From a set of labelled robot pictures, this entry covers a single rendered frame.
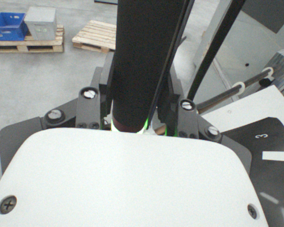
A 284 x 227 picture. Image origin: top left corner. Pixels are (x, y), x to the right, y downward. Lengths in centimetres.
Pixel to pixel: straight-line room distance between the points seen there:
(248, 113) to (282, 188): 36
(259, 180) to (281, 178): 2
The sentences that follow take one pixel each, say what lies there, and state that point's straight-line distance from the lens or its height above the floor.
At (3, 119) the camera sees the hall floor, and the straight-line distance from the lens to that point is 229.
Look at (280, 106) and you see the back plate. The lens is 56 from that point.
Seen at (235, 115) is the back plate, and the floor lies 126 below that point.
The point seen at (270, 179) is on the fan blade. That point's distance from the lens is 24.
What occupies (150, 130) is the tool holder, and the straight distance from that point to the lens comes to 23.
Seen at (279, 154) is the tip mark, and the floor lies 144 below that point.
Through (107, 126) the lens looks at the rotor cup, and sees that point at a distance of 42.
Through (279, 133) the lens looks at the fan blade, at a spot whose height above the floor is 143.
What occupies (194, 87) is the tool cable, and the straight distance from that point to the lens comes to 20.
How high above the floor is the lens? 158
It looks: 49 degrees down
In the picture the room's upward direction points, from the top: 15 degrees clockwise
